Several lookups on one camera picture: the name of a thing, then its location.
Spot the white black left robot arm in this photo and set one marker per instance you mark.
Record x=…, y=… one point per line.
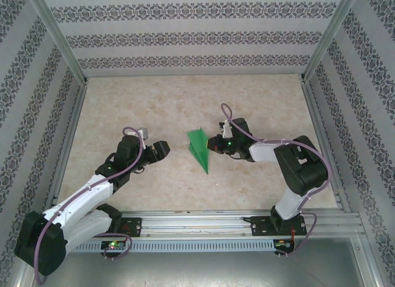
x=80, y=197

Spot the small LED circuit board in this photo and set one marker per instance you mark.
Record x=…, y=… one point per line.
x=284, y=244
x=112, y=245

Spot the long aluminium mounting rail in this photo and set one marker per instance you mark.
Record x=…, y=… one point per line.
x=197, y=222

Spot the green paper sheet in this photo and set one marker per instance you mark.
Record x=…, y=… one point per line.
x=197, y=145

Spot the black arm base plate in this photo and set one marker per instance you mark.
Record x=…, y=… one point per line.
x=259, y=226
x=135, y=226

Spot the aluminium side rail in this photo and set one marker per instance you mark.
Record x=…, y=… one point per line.
x=68, y=139
x=312, y=108

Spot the aluminium frame post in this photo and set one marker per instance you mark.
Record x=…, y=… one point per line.
x=61, y=40
x=331, y=37

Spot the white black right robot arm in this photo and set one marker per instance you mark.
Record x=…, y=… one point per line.
x=288, y=206

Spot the grey sheet metal panel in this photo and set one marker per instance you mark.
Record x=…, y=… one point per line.
x=197, y=268

